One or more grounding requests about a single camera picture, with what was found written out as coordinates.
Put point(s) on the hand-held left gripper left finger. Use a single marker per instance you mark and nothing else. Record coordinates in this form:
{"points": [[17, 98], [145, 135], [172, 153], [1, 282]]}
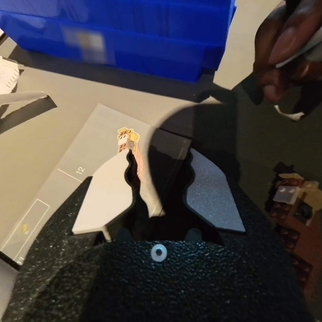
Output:
{"points": [[105, 196]]}

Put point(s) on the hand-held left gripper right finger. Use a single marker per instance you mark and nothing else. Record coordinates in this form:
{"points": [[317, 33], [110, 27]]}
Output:
{"points": [[213, 198]]}

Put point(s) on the tan and brown brick figure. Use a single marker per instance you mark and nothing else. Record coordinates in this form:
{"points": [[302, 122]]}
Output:
{"points": [[289, 196]]}

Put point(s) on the grey desk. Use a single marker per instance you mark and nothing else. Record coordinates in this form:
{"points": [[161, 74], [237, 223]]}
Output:
{"points": [[50, 113]]}

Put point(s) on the grey instruction booklet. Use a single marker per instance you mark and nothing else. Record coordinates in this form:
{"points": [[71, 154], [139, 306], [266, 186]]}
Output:
{"points": [[75, 151]]}

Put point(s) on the crumpled white paper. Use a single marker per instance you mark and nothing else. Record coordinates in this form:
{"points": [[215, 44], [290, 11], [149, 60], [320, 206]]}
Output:
{"points": [[10, 75]]}

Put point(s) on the blue plastic bin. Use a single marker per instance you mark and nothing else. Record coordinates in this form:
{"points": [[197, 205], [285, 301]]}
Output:
{"points": [[151, 37]]}

